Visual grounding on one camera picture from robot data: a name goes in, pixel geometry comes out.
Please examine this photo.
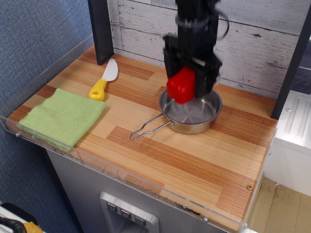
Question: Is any dark right frame post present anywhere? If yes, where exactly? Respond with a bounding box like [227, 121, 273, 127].
[271, 6, 311, 120]

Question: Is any yellow handled toy knife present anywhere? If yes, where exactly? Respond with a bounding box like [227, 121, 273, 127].
[88, 59, 119, 101]

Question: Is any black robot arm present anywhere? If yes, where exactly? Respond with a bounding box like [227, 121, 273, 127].
[163, 0, 224, 98]

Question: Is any dark left frame post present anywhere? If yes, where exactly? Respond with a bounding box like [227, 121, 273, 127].
[87, 0, 114, 65]

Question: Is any clear acrylic table guard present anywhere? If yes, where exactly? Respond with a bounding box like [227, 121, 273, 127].
[4, 48, 276, 233]

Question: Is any white side counter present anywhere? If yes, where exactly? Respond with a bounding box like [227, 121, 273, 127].
[263, 90, 311, 196]

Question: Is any red toy capsicum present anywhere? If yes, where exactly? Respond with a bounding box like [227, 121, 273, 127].
[166, 67, 195, 104]

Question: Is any green cloth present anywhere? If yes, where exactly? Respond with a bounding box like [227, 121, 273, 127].
[18, 88, 106, 152]

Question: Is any yellow object at corner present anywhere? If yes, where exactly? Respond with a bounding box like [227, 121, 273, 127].
[23, 222, 44, 233]

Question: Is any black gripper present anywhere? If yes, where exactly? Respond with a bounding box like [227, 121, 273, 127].
[163, 23, 222, 98]

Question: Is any small steel frying pan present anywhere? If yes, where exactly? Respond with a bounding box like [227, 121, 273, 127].
[129, 90, 223, 141]

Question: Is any silver dispenser panel with buttons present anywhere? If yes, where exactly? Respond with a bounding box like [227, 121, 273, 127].
[100, 191, 160, 233]

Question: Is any black braided hose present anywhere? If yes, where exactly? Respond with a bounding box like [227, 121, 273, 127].
[0, 216, 24, 233]

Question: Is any dark frame post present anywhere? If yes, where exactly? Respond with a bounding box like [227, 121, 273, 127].
[271, 6, 311, 120]
[87, 0, 114, 65]

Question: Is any grey toy fridge cabinet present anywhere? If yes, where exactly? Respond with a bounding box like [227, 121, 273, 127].
[48, 151, 221, 233]

